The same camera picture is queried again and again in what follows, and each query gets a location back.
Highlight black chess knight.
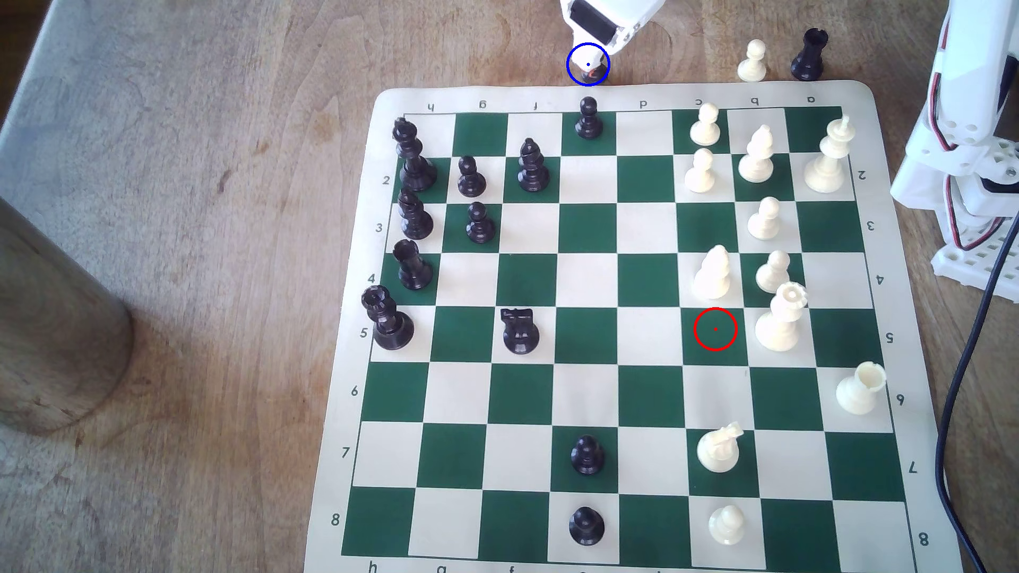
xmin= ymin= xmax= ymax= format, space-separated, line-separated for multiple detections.
xmin=500 ymin=307 xmax=541 ymax=357

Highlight white chess bishop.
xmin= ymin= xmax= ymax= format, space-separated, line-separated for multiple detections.
xmin=691 ymin=244 xmax=733 ymax=302
xmin=737 ymin=124 xmax=776 ymax=185

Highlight white chess pawn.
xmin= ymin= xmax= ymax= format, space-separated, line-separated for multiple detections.
xmin=736 ymin=40 xmax=769 ymax=84
xmin=747 ymin=196 xmax=783 ymax=242
xmin=689 ymin=103 xmax=723 ymax=147
xmin=684 ymin=148 xmax=718 ymax=194
xmin=755 ymin=250 xmax=792 ymax=294
xmin=707 ymin=505 xmax=748 ymax=548

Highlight white chess queen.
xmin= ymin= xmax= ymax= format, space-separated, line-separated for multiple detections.
xmin=754 ymin=282 xmax=810 ymax=353

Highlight green white chess mat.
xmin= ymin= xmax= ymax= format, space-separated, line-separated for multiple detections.
xmin=303 ymin=80 xmax=964 ymax=573

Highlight white chess rook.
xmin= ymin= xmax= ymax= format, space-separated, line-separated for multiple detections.
xmin=835 ymin=361 xmax=888 ymax=416

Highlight black chess rook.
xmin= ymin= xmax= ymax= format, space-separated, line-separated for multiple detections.
xmin=392 ymin=239 xmax=435 ymax=291
xmin=790 ymin=28 xmax=831 ymax=83

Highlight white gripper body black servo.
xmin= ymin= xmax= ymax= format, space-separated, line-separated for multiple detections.
xmin=559 ymin=0 xmax=667 ymax=56

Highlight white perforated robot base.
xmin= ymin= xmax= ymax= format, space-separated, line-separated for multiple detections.
xmin=930 ymin=235 xmax=1019 ymax=304

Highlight white chess king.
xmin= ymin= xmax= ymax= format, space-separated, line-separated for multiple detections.
xmin=802 ymin=115 xmax=858 ymax=195

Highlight black chess queen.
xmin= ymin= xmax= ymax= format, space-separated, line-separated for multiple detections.
xmin=360 ymin=285 xmax=416 ymax=352

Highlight round wooden post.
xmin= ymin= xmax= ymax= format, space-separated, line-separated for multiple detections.
xmin=0 ymin=197 xmax=135 ymax=436

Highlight black power cable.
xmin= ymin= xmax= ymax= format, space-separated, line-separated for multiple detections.
xmin=935 ymin=237 xmax=1019 ymax=573

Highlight white chess knight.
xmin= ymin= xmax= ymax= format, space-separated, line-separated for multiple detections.
xmin=696 ymin=422 xmax=746 ymax=474

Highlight black chess king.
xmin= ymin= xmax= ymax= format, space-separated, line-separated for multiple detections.
xmin=392 ymin=117 xmax=438 ymax=193

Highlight red black white servo wires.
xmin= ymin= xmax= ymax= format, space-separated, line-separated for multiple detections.
xmin=930 ymin=12 xmax=1016 ymax=251

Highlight black chess bishop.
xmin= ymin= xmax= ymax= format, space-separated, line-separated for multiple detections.
xmin=396 ymin=188 xmax=436 ymax=241
xmin=516 ymin=137 xmax=551 ymax=194

